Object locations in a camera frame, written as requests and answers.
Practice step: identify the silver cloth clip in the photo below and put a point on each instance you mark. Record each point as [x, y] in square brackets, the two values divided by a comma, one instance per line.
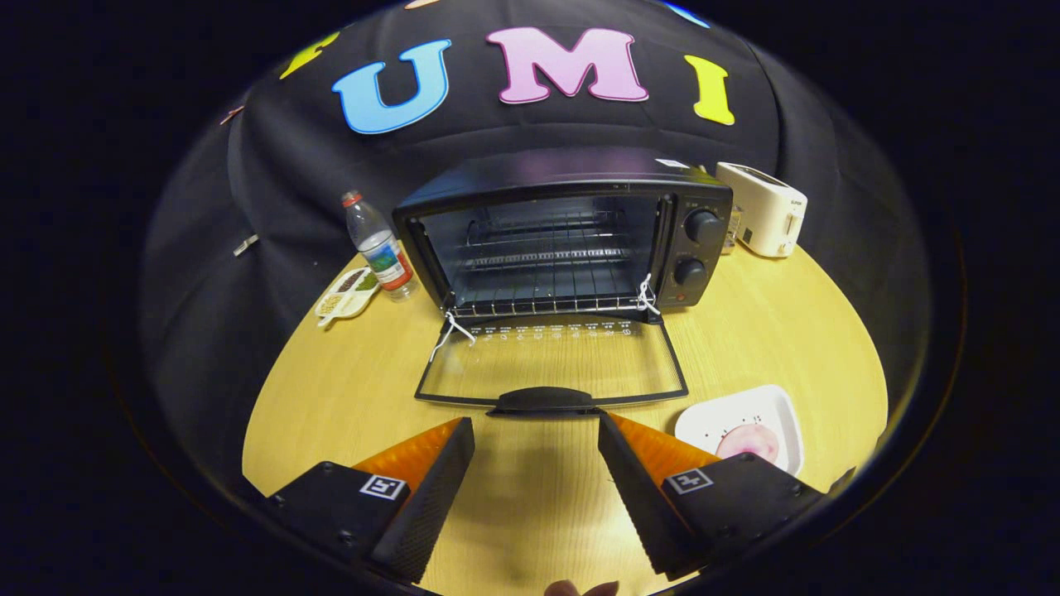
[245, 245]

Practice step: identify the clear plastic water bottle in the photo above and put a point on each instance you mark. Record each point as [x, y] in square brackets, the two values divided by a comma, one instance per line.
[383, 252]

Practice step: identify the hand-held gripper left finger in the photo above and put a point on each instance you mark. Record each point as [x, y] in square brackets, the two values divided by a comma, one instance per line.
[426, 505]

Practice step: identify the red cloth clip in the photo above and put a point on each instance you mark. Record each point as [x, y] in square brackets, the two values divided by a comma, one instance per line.
[233, 114]

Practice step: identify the black toaster oven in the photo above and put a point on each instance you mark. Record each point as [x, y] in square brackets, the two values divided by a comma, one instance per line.
[563, 170]

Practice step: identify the white square plate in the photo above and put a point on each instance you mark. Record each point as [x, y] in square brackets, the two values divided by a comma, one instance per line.
[712, 414]

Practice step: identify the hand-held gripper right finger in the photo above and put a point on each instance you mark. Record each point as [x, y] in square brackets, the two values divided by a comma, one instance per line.
[642, 505]

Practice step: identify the white divided snack tray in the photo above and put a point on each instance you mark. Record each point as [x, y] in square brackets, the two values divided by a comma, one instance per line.
[346, 294]

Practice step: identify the white bread toaster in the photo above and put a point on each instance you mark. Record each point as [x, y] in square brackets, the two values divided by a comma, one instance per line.
[766, 207]

